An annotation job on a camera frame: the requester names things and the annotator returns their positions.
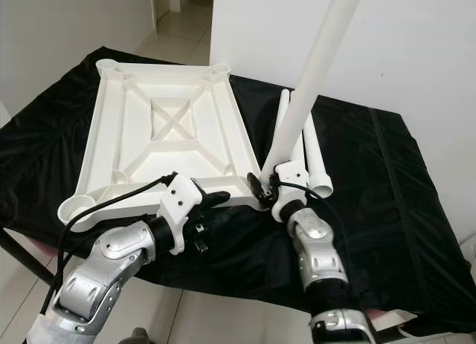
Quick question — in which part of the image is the white plastic table leg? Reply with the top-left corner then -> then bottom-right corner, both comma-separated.
260,0 -> 367,183
262,88 -> 291,178
303,110 -> 334,200

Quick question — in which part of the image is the white plastic children table top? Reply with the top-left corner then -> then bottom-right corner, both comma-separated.
61,58 -> 272,230

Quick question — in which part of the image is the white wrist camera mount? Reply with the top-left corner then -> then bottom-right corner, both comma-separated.
270,161 -> 315,223
158,173 -> 205,256

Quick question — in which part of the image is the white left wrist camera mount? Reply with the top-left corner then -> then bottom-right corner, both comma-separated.
158,173 -> 205,256

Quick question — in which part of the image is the grey left robot foot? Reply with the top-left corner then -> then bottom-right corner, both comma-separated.
132,327 -> 154,344

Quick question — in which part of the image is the pink table with black legs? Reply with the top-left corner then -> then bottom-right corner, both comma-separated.
0,227 -> 39,269

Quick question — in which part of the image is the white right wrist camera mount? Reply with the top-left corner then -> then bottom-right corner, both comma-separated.
270,161 -> 315,223

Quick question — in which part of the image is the black table cloth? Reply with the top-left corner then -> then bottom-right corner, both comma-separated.
0,47 -> 476,334

